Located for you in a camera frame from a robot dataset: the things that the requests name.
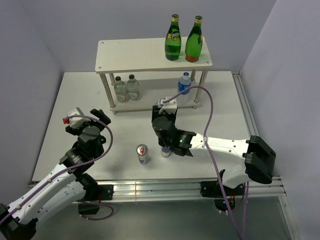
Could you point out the clear soda water bottle left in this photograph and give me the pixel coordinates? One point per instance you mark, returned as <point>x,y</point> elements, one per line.
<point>120,89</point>

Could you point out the silver energy drink can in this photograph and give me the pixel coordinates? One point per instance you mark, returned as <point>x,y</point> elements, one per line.
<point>143,154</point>
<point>165,151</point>

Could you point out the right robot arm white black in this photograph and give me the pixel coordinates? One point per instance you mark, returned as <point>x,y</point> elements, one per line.
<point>250,159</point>

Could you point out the aluminium frame rail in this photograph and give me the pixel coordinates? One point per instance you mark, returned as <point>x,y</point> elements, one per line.
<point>232,118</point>

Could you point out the clear soda water bottle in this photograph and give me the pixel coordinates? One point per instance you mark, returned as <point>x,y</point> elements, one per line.
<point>120,89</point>
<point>133,88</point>

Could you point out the white two-tier wooden shelf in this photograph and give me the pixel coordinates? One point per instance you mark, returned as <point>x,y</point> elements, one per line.
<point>145,59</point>

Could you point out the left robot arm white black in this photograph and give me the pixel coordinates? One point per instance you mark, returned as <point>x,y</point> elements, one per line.
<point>68,182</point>

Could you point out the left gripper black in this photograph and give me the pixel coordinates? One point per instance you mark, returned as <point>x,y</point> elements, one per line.
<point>77,131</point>

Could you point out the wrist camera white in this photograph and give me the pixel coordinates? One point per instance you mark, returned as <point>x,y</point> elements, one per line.
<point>167,106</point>
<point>74,122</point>

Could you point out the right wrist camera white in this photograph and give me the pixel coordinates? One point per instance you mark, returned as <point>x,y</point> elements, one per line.
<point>167,106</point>

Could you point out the water bottle blue cap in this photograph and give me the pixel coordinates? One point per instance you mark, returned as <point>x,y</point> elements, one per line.
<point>183,83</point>

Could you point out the green glass bottle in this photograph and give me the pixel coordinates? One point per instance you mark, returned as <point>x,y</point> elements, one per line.
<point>172,46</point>
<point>194,43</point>

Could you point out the clear soda water bottle right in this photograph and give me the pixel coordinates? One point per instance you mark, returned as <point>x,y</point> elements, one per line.
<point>133,88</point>

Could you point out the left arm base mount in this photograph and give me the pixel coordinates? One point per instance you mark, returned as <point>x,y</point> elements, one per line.
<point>93,200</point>

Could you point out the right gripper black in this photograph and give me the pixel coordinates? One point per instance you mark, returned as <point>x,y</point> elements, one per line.
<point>155,113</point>

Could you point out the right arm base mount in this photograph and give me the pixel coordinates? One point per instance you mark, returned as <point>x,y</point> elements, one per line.
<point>211,189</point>

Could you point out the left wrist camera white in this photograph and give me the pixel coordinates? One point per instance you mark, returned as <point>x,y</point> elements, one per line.
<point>74,122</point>

